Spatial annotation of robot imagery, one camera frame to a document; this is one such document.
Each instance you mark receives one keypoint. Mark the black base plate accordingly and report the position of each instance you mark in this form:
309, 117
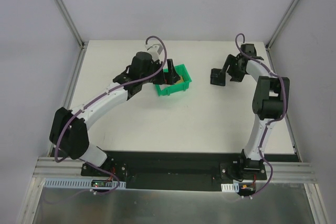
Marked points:
182, 171

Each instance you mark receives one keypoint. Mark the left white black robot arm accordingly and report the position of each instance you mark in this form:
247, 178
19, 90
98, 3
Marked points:
69, 132

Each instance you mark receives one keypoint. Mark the white cable duct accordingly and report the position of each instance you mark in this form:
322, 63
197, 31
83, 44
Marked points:
71, 183
230, 188

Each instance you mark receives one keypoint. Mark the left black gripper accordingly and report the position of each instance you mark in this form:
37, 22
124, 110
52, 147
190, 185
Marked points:
163, 72

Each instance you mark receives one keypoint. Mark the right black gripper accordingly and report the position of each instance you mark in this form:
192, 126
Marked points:
230, 67

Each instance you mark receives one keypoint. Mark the gold credit card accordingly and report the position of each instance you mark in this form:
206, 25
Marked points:
181, 80

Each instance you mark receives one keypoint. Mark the right white cable duct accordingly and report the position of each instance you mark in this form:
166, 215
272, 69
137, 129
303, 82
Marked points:
230, 188

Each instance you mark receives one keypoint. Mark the aluminium frame rail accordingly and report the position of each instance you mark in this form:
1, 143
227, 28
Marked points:
46, 166

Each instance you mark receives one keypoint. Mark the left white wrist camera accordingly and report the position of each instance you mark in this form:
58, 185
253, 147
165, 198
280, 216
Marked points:
155, 49

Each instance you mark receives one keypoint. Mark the left white cable duct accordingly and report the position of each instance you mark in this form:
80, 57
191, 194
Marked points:
71, 183

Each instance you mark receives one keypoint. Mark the black leather card holder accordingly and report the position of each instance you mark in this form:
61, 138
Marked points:
218, 77

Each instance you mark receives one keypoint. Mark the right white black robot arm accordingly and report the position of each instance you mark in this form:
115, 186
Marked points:
269, 103

